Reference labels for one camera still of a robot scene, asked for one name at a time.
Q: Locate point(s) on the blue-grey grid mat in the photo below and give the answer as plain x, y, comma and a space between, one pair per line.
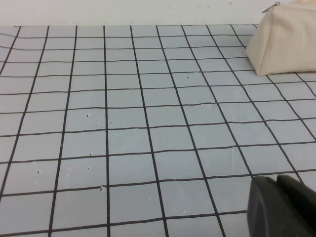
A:
148, 123

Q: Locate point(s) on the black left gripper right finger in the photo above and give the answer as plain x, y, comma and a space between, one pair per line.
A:
301, 209

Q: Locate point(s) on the cream fabric pencil case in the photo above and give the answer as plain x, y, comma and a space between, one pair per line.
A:
286, 42

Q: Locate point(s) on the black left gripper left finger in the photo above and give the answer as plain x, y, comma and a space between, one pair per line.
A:
265, 209

